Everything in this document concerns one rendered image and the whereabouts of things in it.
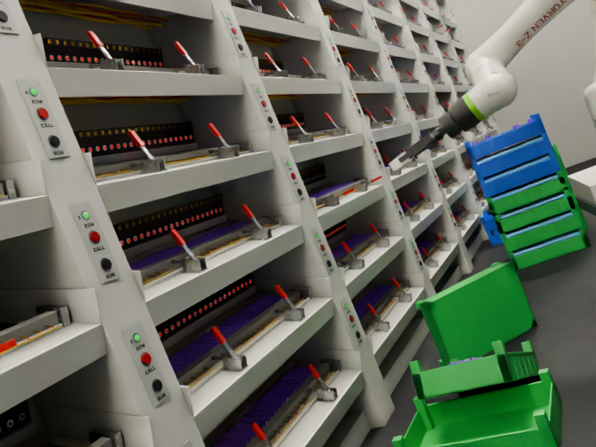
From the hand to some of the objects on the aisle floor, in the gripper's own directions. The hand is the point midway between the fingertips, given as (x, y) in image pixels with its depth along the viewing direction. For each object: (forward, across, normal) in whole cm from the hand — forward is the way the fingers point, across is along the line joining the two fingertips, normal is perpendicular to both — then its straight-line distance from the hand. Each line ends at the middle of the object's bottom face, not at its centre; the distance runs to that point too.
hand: (401, 160), depth 188 cm
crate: (0, -54, -57) cm, 79 cm away
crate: (+7, -12, -60) cm, 61 cm away
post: (+39, -116, -57) cm, 135 cm away
